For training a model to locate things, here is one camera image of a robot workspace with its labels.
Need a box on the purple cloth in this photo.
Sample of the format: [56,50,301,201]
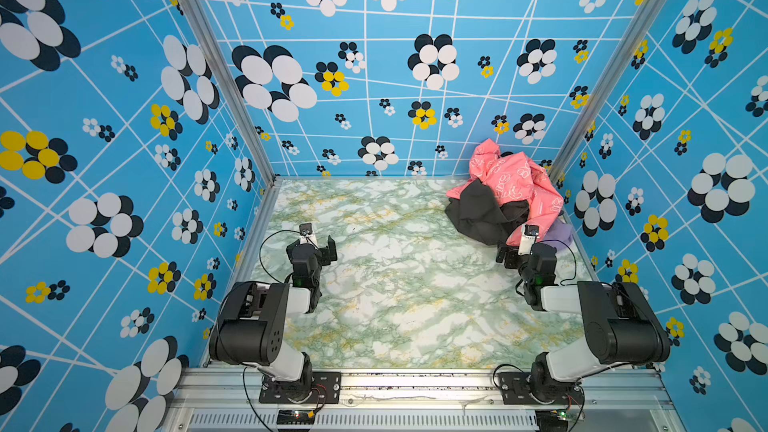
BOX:
[542,219,574,252]

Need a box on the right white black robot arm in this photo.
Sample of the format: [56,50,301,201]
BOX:
[496,243,671,404]

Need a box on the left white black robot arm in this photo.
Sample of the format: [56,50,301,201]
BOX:
[209,235,338,403]

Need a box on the black cloth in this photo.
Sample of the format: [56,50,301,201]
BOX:
[445,180,530,246]

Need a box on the pink patterned cloth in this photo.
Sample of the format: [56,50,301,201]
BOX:
[446,139,564,247]

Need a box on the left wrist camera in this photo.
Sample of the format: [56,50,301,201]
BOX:
[299,223,317,247]

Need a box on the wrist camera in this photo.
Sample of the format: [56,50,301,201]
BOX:
[518,223,540,256]
[299,223,317,247]

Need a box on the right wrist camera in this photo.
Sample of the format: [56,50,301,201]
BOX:
[518,223,540,256]

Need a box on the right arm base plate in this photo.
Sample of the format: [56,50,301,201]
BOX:
[493,372,584,408]

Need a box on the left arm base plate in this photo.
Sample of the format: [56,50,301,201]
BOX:
[258,371,342,405]

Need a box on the aluminium front rail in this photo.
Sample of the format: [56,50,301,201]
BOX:
[161,367,684,431]

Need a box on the left corner aluminium post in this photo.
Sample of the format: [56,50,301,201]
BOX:
[181,0,276,191]

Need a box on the corner aluminium post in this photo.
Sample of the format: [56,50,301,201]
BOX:
[549,0,667,181]
[181,0,276,191]

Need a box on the right corner aluminium post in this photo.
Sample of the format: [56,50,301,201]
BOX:
[549,0,667,181]

